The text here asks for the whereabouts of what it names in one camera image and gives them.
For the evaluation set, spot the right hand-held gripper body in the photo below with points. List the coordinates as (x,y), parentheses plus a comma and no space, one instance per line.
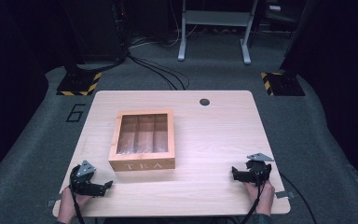
(258,171)

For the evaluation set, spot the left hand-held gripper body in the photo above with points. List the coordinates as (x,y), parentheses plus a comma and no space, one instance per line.
(82,182)

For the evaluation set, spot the wooden tea box glass lid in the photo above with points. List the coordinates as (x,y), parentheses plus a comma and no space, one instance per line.
(143,160)

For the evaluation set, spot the person's right hand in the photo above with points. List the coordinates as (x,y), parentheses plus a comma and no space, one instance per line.
(264,199)

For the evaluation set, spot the person's left hand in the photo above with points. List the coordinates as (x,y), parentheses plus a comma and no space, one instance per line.
(68,207)

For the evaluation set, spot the white metal stand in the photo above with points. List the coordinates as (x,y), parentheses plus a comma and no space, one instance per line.
(214,18)

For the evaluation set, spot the dark equipment cabinet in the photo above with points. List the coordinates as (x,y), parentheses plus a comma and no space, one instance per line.
(93,28)

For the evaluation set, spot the grey metal table bracket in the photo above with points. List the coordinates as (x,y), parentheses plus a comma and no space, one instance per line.
(52,203)
(284,194)

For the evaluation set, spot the black yellow striped base plate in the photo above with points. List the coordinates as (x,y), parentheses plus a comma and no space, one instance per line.
(79,84)
(284,84)

